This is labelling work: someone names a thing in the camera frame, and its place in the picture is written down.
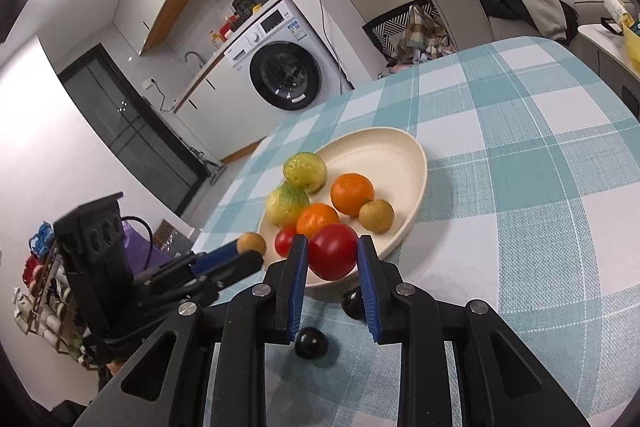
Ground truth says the purple bag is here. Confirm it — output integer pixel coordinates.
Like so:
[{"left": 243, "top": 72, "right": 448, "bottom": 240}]
[{"left": 122, "top": 216, "right": 171, "bottom": 275}]

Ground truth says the kitchen faucet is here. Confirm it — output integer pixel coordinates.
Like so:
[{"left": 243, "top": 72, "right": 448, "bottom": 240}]
[{"left": 184, "top": 51, "right": 206, "bottom": 69}]

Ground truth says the small red tomato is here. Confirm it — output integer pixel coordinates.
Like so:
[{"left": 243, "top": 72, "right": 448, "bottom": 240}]
[{"left": 273, "top": 227, "right": 296, "bottom": 258}]

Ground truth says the dark plum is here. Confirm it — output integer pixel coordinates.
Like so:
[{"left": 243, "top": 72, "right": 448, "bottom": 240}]
[
  {"left": 341, "top": 286, "right": 366, "bottom": 321},
  {"left": 294, "top": 326, "right": 329, "bottom": 360}
]

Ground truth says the large orange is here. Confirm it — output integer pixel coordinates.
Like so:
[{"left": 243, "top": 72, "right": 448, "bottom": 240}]
[{"left": 330, "top": 173, "right": 374, "bottom": 217}]

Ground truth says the small brown pear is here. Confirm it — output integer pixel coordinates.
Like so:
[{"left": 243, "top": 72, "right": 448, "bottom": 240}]
[
  {"left": 358, "top": 199, "right": 395, "bottom": 234},
  {"left": 236, "top": 232, "right": 267, "bottom": 256}
]

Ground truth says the large red tomato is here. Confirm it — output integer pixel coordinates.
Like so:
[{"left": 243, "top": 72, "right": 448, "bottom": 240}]
[{"left": 308, "top": 223, "right": 358, "bottom": 281}]

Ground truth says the teal checkered tablecloth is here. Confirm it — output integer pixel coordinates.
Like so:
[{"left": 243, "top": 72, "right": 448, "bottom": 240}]
[{"left": 196, "top": 37, "right": 639, "bottom": 426}]

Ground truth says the white side table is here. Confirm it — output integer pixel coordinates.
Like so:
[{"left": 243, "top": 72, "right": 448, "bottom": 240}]
[{"left": 575, "top": 24, "right": 639, "bottom": 118}]

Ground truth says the white bottle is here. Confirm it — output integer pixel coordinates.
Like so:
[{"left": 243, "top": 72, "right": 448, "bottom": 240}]
[{"left": 603, "top": 0, "right": 634, "bottom": 28}]

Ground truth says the cream round plate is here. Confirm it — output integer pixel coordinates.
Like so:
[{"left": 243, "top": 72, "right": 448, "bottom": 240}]
[{"left": 257, "top": 126, "right": 429, "bottom": 291}]

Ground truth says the plaid cloth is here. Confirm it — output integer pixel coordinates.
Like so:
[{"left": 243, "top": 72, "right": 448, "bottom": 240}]
[{"left": 392, "top": 4, "right": 457, "bottom": 66}]

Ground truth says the white washing machine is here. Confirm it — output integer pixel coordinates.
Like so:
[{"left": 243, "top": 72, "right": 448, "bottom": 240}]
[{"left": 222, "top": 0, "right": 354, "bottom": 112}]

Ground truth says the yellow-green guava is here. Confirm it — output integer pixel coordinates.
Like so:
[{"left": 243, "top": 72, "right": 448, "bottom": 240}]
[
  {"left": 265, "top": 182, "right": 310, "bottom": 228},
  {"left": 283, "top": 152, "right": 328, "bottom": 193}
]

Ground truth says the dark glass door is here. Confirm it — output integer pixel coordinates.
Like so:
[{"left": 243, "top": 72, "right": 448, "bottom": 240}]
[{"left": 58, "top": 44, "right": 208, "bottom": 216}]

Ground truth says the yellow bag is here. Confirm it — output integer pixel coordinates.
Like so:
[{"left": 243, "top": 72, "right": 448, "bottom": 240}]
[{"left": 622, "top": 25, "right": 640, "bottom": 72}]

